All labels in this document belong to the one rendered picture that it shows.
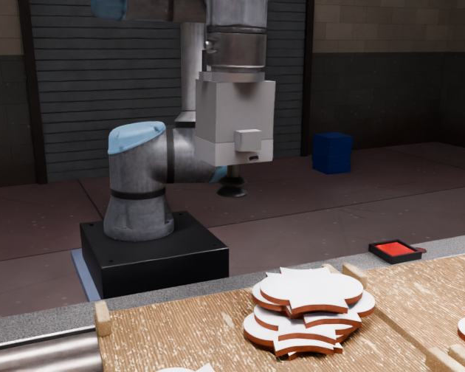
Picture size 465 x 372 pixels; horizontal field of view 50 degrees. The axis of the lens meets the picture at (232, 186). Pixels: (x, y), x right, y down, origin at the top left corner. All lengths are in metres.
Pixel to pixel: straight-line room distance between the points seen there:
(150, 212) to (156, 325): 0.33
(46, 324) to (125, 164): 0.35
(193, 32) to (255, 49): 0.44
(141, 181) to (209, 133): 0.42
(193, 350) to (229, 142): 0.29
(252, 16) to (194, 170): 0.48
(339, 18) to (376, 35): 0.62
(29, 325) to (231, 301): 0.32
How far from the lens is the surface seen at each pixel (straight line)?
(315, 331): 0.71
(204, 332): 0.76
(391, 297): 0.88
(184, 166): 1.02
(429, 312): 0.86
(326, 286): 0.76
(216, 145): 0.62
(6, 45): 5.22
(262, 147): 0.65
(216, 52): 0.62
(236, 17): 0.62
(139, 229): 1.04
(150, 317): 0.80
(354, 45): 6.63
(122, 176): 1.03
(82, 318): 0.86
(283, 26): 6.02
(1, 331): 0.87
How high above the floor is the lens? 1.34
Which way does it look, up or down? 16 degrees down
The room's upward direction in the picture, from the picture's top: straight up
